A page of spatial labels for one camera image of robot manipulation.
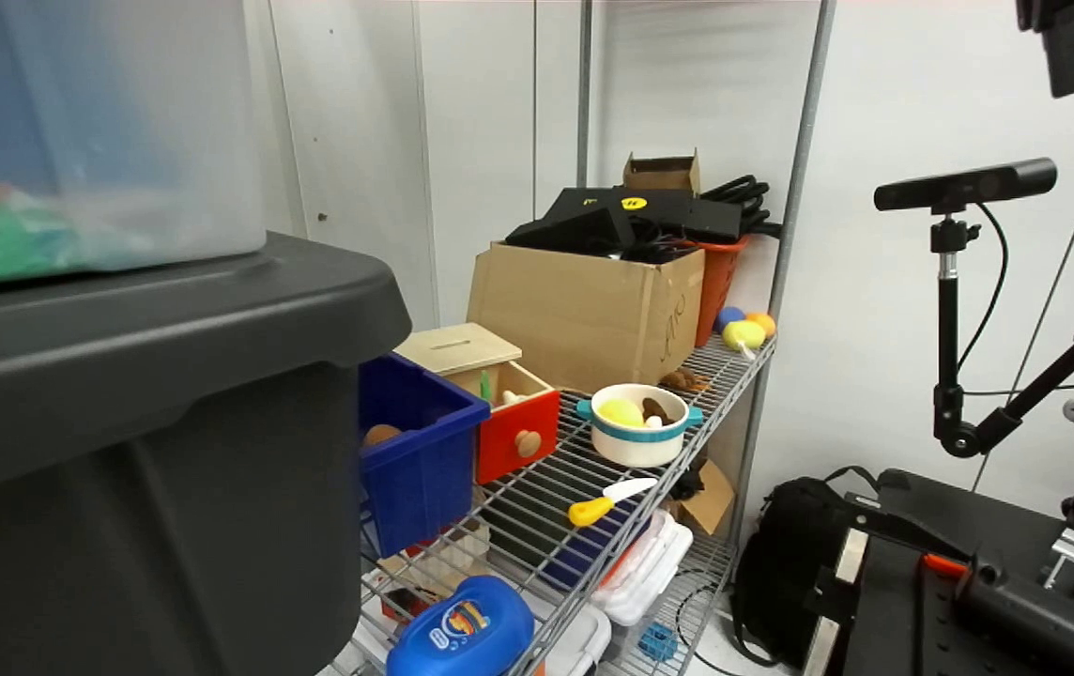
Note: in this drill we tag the white bowl with teal rim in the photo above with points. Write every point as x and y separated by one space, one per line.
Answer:
652 446

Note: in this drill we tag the white plastic container lower shelf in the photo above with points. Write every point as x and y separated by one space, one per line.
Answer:
643 573

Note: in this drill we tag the orange plastic container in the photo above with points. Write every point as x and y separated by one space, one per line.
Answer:
719 265

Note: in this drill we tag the metal wire shelf rack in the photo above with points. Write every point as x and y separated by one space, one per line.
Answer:
609 180

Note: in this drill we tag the blue plastic bin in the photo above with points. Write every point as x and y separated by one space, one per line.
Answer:
419 454

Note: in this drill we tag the black perforated table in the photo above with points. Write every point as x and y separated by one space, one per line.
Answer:
926 625

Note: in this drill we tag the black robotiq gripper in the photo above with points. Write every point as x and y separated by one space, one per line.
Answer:
1052 25

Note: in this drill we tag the blue plastic lunch case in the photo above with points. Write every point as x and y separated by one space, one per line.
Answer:
480 629

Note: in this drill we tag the wooden box with red drawer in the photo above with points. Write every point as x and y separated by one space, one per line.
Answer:
524 410

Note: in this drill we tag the yellow and blue toy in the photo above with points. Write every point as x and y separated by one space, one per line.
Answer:
744 332

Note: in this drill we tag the yellow handled toy knife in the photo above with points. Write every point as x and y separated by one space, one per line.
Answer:
595 509

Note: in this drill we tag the black backpack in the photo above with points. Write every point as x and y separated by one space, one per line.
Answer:
787 594

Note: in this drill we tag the small cardboard box on top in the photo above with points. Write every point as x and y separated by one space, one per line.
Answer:
663 176

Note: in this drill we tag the brown plush toy in bowl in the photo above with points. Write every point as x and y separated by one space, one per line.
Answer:
652 406

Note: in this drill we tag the orange black clamp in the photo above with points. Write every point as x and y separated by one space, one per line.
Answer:
960 568

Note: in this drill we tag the large dark grey storage tote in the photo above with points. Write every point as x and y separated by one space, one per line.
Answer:
177 464

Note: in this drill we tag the yellow round plush toy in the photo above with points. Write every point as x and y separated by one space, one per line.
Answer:
619 410

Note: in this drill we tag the large cardboard box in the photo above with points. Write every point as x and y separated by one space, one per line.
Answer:
587 321

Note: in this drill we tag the clear plastic storage bin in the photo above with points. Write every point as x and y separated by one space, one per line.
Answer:
126 137

